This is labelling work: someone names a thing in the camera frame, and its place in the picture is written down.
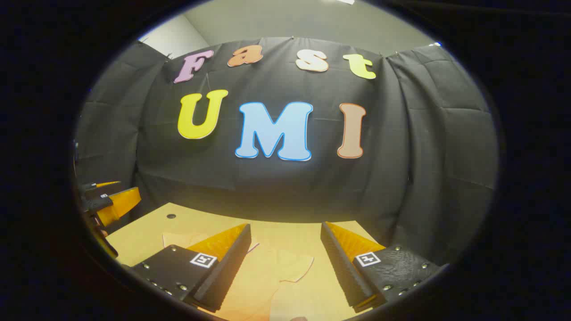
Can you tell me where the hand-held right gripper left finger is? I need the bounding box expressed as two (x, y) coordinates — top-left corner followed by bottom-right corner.
(132, 223), (252, 313)

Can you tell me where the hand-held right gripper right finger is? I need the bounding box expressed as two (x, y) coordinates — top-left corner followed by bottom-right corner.
(320, 221), (442, 313)

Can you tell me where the orange polo T-shirt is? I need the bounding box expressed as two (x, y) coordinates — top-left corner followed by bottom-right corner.
(162, 231), (315, 321)

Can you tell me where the black backdrop cloth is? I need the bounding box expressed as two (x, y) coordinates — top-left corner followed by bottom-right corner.
(74, 37), (499, 268)

